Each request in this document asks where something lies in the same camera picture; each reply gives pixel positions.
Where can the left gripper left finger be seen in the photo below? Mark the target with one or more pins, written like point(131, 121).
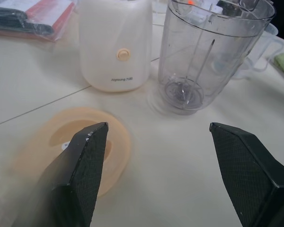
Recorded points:
point(80, 179)

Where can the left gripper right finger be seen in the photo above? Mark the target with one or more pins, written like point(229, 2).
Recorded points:
point(246, 177)

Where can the clear plastic blender jar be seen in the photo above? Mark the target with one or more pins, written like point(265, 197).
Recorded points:
point(191, 59)

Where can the clear plastic measuring cup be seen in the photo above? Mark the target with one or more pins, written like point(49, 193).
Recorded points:
point(271, 32)

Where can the white blender base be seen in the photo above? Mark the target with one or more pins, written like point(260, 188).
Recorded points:
point(113, 35)

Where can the peach orange jar lid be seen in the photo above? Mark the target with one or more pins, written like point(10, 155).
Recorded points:
point(68, 116)

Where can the clear bag with red card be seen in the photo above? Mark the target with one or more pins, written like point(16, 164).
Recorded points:
point(54, 11)

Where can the clear bag with black contents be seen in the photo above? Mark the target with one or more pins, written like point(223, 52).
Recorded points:
point(9, 21)

